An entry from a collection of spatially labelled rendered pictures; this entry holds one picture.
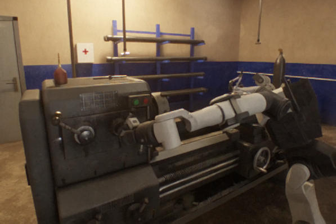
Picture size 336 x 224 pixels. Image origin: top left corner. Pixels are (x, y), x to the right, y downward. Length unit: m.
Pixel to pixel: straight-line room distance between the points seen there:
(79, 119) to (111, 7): 3.72
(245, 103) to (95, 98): 0.70
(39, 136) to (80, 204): 0.38
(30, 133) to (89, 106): 0.28
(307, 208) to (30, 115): 1.42
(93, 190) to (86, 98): 0.47
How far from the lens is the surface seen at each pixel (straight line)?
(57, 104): 1.05
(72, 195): 1.17
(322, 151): 1.21
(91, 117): 1.07
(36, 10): 4.36
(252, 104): 0.87
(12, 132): 4.49
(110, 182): 1.20
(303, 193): 1.29
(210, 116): 0.75
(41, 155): 1.12
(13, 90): 4.32
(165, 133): 0.69
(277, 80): 4.56
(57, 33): 4.32
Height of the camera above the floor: 1.48
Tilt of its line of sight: 12 degrees down
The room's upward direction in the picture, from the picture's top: straight up
